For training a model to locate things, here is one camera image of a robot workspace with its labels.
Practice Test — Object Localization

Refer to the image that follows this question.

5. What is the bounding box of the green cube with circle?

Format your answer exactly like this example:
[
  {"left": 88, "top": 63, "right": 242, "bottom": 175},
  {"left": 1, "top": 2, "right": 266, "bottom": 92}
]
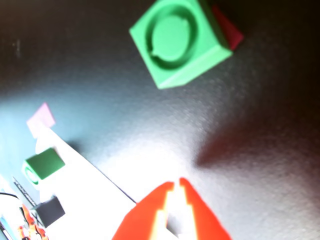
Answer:
[
  {"left": 128, "top": 0, "right": 233, "bottom": 90},
  {"left": 21, "top": 147, "right": 66, "bottom": 186}
]

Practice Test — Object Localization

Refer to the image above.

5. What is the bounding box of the red block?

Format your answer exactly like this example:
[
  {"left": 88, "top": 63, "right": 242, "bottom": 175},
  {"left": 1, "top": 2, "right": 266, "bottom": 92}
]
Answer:
[{"left": 211, "top": 4, "right": 245, "bottom": 51}]

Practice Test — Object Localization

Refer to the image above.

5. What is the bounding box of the pink tape strip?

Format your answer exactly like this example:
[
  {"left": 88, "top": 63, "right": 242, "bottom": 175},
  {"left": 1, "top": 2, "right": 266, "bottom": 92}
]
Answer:
[{"left": 26, "top": 101, "right": 56, "bottom": 139}]

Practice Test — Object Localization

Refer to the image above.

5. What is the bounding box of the red and black bar clamp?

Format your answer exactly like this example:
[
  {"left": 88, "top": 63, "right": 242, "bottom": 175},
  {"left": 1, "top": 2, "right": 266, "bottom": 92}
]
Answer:
[
  {"left": 17, "top": 222, "right": 47, "bottom": 240},
  {"left": 21, "top": 203, "right": 38, "bottom": 227}
]

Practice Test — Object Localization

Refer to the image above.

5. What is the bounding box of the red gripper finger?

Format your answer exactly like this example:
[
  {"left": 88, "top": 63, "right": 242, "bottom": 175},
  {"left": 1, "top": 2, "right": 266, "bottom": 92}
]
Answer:
[
  {"left": 111, "top": 181, "right": 175, "bottom": 240},
  {"left": 178, "top": 177, "right": 232, "bottom": 240}
]

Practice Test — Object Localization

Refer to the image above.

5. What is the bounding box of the black toothed strip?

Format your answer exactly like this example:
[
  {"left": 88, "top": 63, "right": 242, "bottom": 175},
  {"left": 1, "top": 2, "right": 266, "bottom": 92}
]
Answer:
[{"left": 12, "top": 176, "right": 37, "bottom": 208}]

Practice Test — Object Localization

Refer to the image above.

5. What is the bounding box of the white numbered paper grid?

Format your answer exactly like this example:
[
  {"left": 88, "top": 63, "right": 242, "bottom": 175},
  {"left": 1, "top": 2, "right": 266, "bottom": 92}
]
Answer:
[{"left": 34, "top": 123, "right": 138, "bottom": 240}]

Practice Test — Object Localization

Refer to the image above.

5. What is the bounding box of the black cube with cross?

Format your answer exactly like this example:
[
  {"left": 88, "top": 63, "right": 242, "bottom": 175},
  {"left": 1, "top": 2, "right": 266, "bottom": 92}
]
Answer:
[{"left": 36, "top": 195, "right": 66, "bottom": 228}]

